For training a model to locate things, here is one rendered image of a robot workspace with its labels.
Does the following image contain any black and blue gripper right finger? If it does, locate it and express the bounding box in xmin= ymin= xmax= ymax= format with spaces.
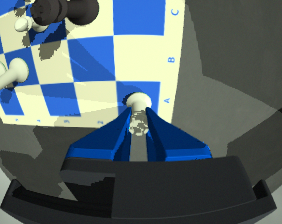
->
xmin=146 ymin=107 xmax=213 ymax=161

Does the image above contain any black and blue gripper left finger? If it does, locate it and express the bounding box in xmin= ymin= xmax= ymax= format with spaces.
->
xmin=65 ymin=107 xmax=132 ymax=161

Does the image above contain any blue and cream chessboard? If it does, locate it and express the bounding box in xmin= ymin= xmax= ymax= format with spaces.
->
xmin=0 ymin=0 xmax=185 ymax=128

